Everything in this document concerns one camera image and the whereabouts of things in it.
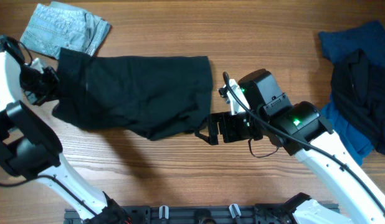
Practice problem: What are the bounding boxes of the black shorts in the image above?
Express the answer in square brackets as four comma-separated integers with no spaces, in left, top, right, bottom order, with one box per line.
[52,49,213,141]

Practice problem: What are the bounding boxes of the light blue jeans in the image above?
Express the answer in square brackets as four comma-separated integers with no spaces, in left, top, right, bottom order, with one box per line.
[21,1,111,59]

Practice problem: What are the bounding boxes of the black garment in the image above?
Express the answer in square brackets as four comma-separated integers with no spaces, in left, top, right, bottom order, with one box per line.
[331,49,385,155]

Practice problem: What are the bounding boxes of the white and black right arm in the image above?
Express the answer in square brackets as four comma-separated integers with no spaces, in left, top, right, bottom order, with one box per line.
[201,69,385,223]

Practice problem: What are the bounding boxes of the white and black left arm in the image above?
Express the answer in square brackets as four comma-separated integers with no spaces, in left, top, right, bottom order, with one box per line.
[0,35,131,223]

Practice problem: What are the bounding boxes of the dark blue garment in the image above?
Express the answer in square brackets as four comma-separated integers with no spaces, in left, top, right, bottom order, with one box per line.
[318,21,385,165]

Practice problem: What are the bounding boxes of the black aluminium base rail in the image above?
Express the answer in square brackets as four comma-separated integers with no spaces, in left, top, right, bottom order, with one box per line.
[63,203,341,224]

